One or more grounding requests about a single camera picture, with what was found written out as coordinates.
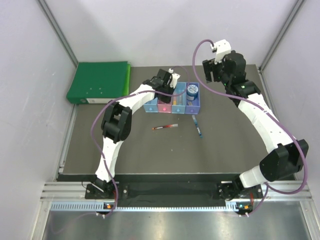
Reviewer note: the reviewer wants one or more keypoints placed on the blue capped glue stick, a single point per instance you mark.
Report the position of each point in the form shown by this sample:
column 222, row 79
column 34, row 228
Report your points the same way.
column 181, row 99

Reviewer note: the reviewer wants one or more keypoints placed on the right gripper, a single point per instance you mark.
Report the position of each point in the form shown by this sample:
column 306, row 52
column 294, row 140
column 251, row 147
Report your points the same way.
column 209, row 66

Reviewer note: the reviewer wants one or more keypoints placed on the pink orange highlighter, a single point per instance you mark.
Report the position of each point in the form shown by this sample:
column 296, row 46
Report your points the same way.
column 174, row 100

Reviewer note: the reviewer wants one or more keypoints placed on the blue round tape dispenser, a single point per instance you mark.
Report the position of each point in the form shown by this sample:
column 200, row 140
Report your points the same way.
column 192, row 92

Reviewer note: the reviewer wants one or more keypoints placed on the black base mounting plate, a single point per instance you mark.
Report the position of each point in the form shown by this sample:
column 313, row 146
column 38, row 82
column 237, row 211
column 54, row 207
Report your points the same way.
column 185, row 177

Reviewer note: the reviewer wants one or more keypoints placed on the light blue end bin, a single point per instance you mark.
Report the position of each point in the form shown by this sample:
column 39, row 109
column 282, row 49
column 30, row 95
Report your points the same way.
column 151, row 106

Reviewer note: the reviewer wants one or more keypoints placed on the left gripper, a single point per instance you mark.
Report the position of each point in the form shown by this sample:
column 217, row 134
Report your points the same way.
column 166, row 100

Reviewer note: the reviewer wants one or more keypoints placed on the red pen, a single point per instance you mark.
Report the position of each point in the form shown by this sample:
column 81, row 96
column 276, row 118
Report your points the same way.
column 165, row 126

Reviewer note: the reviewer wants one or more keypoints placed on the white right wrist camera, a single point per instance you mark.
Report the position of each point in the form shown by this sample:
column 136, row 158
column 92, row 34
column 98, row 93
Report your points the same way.
column 221, row 48

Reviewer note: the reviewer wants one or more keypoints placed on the blue pen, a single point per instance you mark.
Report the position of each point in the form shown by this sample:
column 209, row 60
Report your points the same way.
column 197, row 126

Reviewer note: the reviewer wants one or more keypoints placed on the slotted cable duct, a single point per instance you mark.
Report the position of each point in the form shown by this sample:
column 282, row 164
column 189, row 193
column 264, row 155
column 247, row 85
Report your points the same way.
column 105, row 207

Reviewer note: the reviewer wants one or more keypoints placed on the light green plastic folder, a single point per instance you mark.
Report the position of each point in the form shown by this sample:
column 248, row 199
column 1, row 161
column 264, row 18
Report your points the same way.
column 127, row 76

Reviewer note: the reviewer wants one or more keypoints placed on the aluminium rail frame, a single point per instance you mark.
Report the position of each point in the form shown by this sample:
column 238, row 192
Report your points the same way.
column 75, row 191

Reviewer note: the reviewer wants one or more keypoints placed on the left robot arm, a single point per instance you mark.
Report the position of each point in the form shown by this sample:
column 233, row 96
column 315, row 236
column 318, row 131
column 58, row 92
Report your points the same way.
column 117, row 120

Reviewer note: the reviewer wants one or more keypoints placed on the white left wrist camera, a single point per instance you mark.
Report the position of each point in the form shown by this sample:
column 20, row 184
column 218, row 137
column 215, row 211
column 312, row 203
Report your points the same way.
column 174, row 78

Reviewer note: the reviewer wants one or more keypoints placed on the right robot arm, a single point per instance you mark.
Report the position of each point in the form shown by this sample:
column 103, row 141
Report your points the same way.
column 283, row 153

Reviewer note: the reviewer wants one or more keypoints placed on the dark green ring binder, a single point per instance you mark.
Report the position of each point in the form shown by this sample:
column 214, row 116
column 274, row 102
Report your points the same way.
column 98, row 82

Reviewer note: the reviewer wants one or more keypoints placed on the purple plastic bin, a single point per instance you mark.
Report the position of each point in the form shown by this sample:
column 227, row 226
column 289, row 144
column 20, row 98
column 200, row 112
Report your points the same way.
column 194, row 110

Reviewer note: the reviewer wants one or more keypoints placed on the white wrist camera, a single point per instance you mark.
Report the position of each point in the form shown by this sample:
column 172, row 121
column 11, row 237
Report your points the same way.
column 174, row 78
column 221, row 48

